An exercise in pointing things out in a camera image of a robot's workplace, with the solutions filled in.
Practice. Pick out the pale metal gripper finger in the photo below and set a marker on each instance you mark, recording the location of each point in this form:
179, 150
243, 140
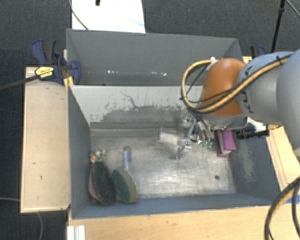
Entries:
182, 149
168, 137

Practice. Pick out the grey metal bin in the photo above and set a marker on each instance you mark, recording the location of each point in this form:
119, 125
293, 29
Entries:
150, 159

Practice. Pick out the purple box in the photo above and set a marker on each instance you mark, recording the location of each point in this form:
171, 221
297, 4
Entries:
226, 141

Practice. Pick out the small multicoloured speckled ball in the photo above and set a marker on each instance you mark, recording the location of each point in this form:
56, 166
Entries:
98, 155

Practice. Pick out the pink and black oval brush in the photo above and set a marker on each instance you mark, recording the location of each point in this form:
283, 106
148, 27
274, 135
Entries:
102, 184

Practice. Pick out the pale wood flat board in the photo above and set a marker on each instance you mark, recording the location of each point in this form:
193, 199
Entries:
45, 146

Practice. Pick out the black cylinder on white bracket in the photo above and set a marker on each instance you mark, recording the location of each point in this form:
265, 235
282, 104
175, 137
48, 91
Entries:
250, 134

